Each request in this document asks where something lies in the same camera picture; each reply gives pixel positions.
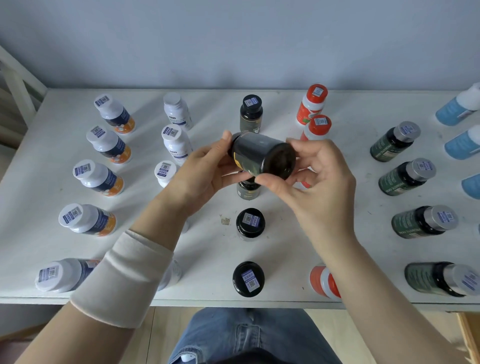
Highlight white cap navy orange bottle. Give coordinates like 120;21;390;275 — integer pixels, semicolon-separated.
34;257;101;294
58;203;118;238
72;159;125;198
85;125;133;165
93;93;137;135

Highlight person's black shirt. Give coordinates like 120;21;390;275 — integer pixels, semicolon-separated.
202;348;301;364

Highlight white metal shelf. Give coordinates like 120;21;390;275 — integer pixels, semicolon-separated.
0;44;480;313

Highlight person's right forearm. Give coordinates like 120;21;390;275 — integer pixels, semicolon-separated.
318;239;470;364

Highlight person's left forearm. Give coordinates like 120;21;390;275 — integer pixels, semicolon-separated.
14;198;192;364

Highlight person's blue jeans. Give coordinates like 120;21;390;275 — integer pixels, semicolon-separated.
167;307;342;364

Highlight person's left hand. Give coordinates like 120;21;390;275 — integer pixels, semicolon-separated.
159;130;253;218

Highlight white knit wristband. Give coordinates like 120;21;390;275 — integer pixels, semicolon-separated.
70;229;174;330

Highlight row of red-capped orange bottles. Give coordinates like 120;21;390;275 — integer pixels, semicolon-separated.
0;89;350;301

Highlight person's right hand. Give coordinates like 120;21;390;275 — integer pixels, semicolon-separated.
254;137;357;258

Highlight white cap blue bottle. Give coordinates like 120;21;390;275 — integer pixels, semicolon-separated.
435;82;480;127
461;173;480;200
444;124;480;161

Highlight black bottle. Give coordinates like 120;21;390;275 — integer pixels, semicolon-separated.
232;261;266;299
236;179;262;201
239;94;264;134
227;131;297;180
235;208;267;241

